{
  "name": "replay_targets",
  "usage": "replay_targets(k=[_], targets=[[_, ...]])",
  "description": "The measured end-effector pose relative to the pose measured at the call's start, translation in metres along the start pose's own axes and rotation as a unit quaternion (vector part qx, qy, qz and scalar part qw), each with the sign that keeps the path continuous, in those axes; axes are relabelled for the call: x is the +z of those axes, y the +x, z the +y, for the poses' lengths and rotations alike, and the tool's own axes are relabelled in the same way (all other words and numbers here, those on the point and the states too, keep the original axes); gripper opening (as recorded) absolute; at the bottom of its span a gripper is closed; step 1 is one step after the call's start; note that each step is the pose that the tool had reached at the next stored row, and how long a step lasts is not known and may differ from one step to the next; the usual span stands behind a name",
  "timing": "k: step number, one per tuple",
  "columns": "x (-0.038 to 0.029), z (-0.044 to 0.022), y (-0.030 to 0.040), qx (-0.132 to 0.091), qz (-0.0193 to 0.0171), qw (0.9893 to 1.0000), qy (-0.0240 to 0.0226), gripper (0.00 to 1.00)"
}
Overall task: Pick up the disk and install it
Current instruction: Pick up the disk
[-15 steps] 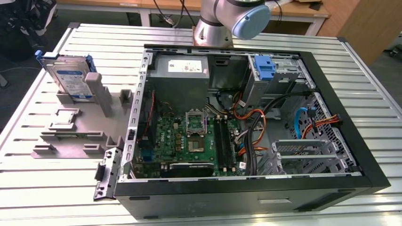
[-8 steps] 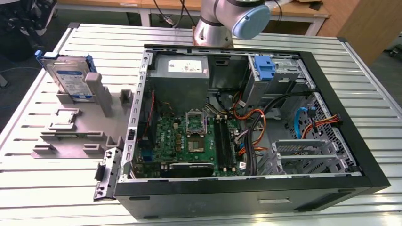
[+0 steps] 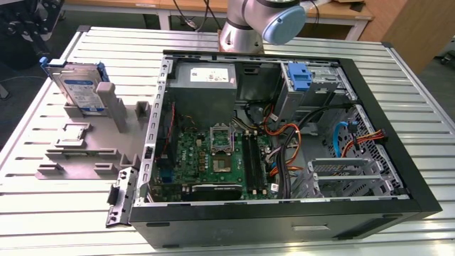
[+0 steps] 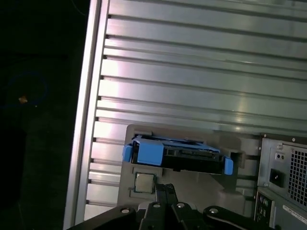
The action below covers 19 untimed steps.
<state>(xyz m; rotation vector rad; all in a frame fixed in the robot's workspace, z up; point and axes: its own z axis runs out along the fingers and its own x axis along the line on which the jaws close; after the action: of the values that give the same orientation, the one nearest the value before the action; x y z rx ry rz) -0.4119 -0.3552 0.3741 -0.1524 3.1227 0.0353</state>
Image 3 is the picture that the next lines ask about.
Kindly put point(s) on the hard disk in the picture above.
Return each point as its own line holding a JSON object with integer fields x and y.
{"x": 80, "y": 93}

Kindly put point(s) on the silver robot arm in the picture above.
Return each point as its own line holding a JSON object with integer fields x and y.
{"x": 241, "y": 16}

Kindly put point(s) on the metal disk bay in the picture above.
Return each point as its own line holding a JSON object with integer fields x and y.
{"x": 355, "y": 178}

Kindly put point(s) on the black office chair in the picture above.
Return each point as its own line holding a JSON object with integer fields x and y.
{"x": 16, "y": 57}

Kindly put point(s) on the silver CPU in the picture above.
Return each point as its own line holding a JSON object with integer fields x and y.
{"x": 72, "y": 133}

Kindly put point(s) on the green RAM stick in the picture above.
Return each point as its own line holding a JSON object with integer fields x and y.
{"x": 85, "y": 153}

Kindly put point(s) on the grey parts rack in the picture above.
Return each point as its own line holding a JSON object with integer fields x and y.
{"x": 98, "y": 149}

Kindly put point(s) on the grey power supply unit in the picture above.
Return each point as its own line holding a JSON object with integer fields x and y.
{"x": 205, "y": 106}

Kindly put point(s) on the blue port connector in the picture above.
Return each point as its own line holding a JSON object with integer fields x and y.
{"x": 165, "y": 174}

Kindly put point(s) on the green motherboard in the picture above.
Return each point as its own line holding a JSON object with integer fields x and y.
{"x": 192, "y": 170}

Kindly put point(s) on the CPU socket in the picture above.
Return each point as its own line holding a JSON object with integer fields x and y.
{"x": 224, "y": 164}

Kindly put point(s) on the blue drive latch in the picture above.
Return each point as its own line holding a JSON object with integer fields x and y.
{"x": 300, "y": 77}

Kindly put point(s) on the metal optical drive cage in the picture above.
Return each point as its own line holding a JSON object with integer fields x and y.
{"x": 290, "y": 104}

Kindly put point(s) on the black graphics card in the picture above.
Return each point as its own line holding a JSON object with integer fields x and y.
{"x": 213, "y": 190}

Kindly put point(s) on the black RAM slot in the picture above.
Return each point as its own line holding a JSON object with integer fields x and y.
{"x": 249, "y": 162}
{"x": 254, "y": 162}
{"x": 264, "y": 162}
{"x": 258, "y": 162}

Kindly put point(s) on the black open PC case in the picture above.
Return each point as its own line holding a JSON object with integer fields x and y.
{"x": 248, "y": 226}

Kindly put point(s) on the wooden cabinet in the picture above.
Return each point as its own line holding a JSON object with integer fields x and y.
{"x": 415, "y": 32}

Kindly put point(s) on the black chair base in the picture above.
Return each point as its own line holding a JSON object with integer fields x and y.
{"x": 448, "y": 54}

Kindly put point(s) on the grey card retention bracket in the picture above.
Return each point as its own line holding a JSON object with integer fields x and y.
{"x": 124, "y": 192}

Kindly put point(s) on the wooden desk white frame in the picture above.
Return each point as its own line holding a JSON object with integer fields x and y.
{"x": 337, "y": 12}

